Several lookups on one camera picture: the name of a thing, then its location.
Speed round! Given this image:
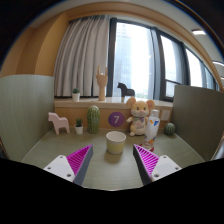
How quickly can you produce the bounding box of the clear plastic water bottle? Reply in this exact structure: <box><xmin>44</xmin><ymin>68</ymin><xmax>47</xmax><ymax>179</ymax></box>
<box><xmin>142</xmin><ymin>110</ymin><xmax>160</xmax><ymax>150</ymax></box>

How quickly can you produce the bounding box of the pink horse figurine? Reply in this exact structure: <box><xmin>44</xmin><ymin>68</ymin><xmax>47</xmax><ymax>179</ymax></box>
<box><xmin>48</xmin><ymin>112</ymin><xmax>70</xmax><ymax>134</ymax></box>

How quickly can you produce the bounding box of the grey white curtain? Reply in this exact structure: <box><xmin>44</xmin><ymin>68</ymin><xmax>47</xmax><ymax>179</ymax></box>
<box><xmin>54</xmin><ymin>15</ymin><xmax>110</xmax><ymax>97</ymax></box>

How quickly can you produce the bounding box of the tall green ceramic cactus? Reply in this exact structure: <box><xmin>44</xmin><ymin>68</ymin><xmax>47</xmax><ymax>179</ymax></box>
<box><xmin>87</xmin><ymin>105</ymin><xmax>100</xmax><ymax>134</ymax></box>

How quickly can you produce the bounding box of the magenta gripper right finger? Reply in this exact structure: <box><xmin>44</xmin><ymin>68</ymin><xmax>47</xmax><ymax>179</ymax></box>
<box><xmin>133</xmin><ymin>144</ymin><xmax>181</xmax><ymax>185</ymax></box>

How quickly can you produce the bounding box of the cream yellow paper cup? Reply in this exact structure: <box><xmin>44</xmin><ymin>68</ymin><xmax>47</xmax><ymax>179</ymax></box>
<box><xmin>106</xmin><ymin>131</ymin><xmax>126</xmax><ymax>155</ymax></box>

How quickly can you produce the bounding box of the small potted plant on sill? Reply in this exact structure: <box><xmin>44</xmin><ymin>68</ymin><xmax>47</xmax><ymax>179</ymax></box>
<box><xmin>72</xmin><ymin>88</ymin><xmax>80</xmax><ymax>102</ymax></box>

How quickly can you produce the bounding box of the black horse figurine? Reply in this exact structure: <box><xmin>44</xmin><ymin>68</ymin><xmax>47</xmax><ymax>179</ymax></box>
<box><xmin>118</xmin><ymin>83</ymin><xmax>135</xmax><ymax>97</ymax></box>

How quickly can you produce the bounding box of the wooden hand mannequin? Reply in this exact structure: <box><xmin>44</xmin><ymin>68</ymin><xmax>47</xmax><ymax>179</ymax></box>
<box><xmin>96</xmin><ymin>70</ymin><xmax>108</xmax><ymax>101</ymax></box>

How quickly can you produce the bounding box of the left green partition panel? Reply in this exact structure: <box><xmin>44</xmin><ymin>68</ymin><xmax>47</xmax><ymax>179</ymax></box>
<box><xmin>0</xmin><ymin>74</ymin><xmax>54</xmax><ymax>161</ymax></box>

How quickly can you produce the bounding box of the green partition panel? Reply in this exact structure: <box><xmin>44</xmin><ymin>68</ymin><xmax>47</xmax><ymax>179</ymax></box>
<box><xmin>0</xmin><ymin>74</ymin><xmax>54</xmax><ymax>161</ymax></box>
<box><xmin>171</xmin><ymin>85</ymin><xmax>224</xmax><ymax>161</ymax></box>

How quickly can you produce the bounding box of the red round coaster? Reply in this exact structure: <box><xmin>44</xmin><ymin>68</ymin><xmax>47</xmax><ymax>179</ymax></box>
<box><xmin>139</xmin><ymin>144</ymin><xmax>154</xmax><ymax>152</ymax></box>

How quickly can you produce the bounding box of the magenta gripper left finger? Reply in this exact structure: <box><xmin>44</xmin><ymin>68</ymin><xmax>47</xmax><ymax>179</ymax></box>
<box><xmin>44</xmin><ymin>144</ymin><xmax>93</xmax><ymax>186</ymax></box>

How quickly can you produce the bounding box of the plush mouse toy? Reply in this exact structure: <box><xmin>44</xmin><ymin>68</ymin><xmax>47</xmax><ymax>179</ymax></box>
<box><xmin>126</xmin><ymin>97</ymin><xmax>155</xmax><ymax>136</ymax></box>

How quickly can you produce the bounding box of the small potted plant on desk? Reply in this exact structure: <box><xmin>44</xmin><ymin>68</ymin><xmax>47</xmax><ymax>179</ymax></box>
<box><xmin>75</xmin><ymin>118</ymin><xmax>83</xmax><ymax>134</ymax></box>

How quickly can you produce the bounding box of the white wall socket right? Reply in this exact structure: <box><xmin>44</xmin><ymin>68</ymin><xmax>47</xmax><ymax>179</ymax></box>
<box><xmin>161</xmin><ymin>110</ymin><xmax>170</xmax><ymax>121</ymax></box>

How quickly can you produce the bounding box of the right green partition panel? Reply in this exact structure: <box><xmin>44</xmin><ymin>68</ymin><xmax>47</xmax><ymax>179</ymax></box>
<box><xmin>171</xmin><ymin>85</ymin><xmax>224</xmax><ymax>161</ymax></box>

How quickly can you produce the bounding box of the round green ceramic cactus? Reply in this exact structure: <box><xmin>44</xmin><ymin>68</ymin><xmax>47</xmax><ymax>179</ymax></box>
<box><xmin>164</xmin><ymin>123</ymin><xmax>176</xmax><ymax>136</ymax></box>

